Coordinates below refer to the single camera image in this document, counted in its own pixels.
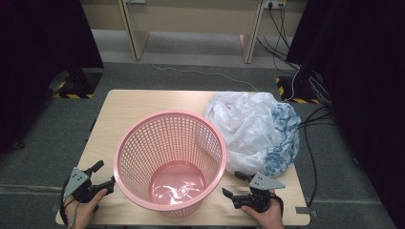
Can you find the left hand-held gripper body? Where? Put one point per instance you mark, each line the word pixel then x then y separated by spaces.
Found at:
pixel 76 181

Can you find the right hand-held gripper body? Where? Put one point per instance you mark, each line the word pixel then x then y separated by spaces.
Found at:
pixel 262 183

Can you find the white blue-patterned plastic bag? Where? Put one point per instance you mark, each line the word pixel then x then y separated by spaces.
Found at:
pixel 248 127

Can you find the pink plastic mesh basket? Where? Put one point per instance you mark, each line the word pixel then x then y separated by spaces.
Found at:
pixel 178 184

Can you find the person's left hand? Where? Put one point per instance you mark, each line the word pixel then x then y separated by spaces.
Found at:
pixel 82 213

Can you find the person's right hand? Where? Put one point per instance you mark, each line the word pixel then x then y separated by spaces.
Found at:
pixel 270 219

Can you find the black stand base hazard tape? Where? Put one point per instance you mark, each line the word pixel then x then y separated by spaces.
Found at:
pixel 79 84
pixel 291 92

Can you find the dark curtain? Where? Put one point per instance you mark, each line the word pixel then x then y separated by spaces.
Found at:
pixel 366 95
pixel 38 63

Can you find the beige wooden desk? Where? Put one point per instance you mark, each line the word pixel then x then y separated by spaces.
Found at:
pixel 191 16

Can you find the grey table edge bracket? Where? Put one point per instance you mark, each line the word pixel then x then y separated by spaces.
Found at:
pixel 302 210

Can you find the wall power outlet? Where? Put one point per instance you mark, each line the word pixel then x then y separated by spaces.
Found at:
pixel 274 4

